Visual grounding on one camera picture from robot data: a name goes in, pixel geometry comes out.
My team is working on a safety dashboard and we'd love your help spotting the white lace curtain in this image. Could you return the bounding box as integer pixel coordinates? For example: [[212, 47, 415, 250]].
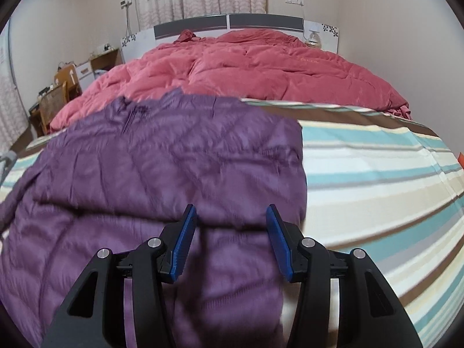
[[0, 76, 30, 153]]

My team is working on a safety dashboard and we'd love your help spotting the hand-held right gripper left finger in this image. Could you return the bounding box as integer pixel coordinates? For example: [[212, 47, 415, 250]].
[[41, 204, 198, 348]]

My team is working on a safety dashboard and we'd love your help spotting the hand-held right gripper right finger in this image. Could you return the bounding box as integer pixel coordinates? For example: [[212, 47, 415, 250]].
[[266, 204, 424, 348]]

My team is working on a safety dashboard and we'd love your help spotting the red comforter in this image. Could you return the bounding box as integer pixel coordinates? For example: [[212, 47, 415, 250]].
[[49, 28, 412, 133]]

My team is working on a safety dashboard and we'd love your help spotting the wooden nightstand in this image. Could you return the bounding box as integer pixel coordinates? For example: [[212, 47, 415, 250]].
[[89, 48, 124, 77]]

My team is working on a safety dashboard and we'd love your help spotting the striped bed sheet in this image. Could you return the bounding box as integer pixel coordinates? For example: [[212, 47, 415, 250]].
[[0, 98, 464, 348]]

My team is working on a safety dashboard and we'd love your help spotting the white and grey headboard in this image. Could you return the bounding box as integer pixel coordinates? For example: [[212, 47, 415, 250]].
[[121, 13, 340, 60]]

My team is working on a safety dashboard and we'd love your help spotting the wooden chair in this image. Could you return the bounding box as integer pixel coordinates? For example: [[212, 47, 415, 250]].
[[38, 81, 69, 135]]

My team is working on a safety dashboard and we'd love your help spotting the brown cardboard box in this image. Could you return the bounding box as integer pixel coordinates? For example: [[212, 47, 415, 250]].
[[54, 63, 82, 98]]

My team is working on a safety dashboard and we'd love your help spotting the purple down jacket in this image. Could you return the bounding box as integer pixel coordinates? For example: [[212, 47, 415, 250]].
[[0, 87, 308, 348]]

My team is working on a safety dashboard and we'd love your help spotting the red pillow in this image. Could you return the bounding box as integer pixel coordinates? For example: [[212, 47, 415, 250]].
[[174, 29, 202, 44]]

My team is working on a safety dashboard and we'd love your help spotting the white storage box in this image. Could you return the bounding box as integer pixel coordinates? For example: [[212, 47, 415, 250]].
[[75, 61, 95, 91]]

